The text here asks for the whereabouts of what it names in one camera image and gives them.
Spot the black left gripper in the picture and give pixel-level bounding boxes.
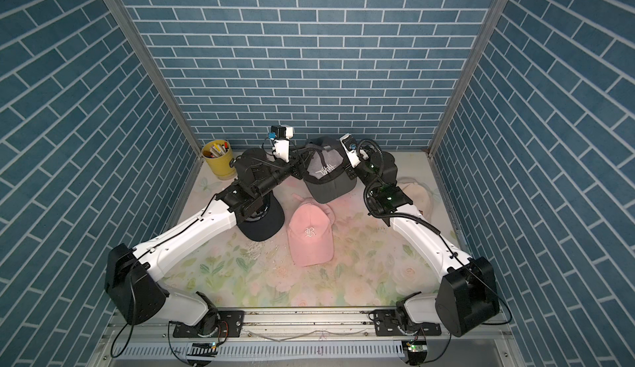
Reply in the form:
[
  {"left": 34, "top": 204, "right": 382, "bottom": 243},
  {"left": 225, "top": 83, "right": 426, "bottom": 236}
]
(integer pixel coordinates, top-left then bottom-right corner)
[{"left": 251, "top": 143, "right": 314, "bottom": 199}]

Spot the black cap with mesh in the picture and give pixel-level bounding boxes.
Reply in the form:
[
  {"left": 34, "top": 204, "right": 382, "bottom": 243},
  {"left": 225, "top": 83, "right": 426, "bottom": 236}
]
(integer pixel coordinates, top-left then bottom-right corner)
[{"left": 303, "top": 137, "right": 357, "bottom": 204}]

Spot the beige baseball cap with text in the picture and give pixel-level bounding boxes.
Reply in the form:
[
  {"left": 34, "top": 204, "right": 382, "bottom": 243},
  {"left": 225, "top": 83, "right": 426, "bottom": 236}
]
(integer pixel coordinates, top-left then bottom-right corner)
[{"left": 398, "top": 178, "right": 434, "bottom": 221}]

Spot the pink baseball cap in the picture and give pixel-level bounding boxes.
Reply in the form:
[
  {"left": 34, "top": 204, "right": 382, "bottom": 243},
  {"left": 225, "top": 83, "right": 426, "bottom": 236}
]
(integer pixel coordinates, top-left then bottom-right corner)
[{"left": 287, "top": 198, "right": 336, "bottom": 267}]

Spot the black baseball cap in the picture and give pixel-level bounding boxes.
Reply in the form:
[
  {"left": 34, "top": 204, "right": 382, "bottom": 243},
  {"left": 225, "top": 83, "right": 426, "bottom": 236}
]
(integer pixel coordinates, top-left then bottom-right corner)
[{"left": 237, "top": 193, "right": 285, "bottom": 242}]

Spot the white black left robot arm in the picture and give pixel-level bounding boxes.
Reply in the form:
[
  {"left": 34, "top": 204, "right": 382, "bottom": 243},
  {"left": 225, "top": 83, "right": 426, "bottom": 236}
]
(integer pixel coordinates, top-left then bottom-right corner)
[{"left": 104, "top": 147, "right": 310, "bottom": 327}]

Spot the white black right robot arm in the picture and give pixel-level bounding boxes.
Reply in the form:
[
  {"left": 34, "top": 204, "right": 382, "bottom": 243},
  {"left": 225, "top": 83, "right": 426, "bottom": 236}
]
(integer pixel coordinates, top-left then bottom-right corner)
[{"left": 340, "top": 134, "right": 502, "bottom": 337}]

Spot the yellow pen holder cup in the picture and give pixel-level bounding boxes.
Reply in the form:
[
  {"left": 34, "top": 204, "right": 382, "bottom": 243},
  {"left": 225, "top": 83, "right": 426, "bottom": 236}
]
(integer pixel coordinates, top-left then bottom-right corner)
[{"left": 202, "top": 140, "right": 236, "bottom": 180}]

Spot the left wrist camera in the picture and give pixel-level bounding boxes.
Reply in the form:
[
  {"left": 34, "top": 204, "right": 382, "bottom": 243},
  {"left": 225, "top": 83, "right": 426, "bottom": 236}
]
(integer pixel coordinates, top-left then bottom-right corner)
[{"left": 269, "top": 126, "right": 294, "bottom": 163}]

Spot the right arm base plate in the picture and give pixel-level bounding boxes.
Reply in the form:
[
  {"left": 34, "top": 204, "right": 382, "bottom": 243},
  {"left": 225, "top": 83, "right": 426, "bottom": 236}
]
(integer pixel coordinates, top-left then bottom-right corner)
[{"left": 367, "top": 308, "right": 442, "bottom": 337}]

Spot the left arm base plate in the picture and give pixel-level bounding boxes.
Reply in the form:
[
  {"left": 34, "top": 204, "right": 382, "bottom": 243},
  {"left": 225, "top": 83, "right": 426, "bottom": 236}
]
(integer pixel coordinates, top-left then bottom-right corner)
[{"left": 172, "top": 310, "right": 245, "bottom": 340}]

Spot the aluminium front rail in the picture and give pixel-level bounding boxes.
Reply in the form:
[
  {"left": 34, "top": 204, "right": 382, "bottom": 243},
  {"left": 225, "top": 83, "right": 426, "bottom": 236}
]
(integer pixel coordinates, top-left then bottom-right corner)
[{"left": 88, "top": 307, "right": 524, "bottom": 366}]

